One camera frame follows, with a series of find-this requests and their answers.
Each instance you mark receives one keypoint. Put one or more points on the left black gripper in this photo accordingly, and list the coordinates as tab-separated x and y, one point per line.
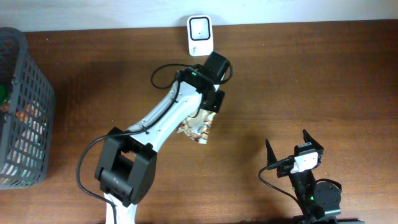
216	101

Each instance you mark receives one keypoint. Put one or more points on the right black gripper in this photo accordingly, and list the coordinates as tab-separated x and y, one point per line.
318	149

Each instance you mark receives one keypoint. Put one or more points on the beige brown snack bag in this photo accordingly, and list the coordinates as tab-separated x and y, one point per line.
197	125

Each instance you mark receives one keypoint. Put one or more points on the green round item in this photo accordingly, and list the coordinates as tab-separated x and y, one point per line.
5	95

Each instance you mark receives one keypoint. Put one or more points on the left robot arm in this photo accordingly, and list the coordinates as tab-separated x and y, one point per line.
128	159

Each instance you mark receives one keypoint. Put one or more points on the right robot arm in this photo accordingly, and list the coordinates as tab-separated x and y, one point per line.
318	199

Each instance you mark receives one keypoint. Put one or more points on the white barcode scanner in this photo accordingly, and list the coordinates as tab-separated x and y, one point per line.
200	35

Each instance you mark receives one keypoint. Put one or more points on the grey plastic mesh basket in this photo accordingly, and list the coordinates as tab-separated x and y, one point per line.
27	121

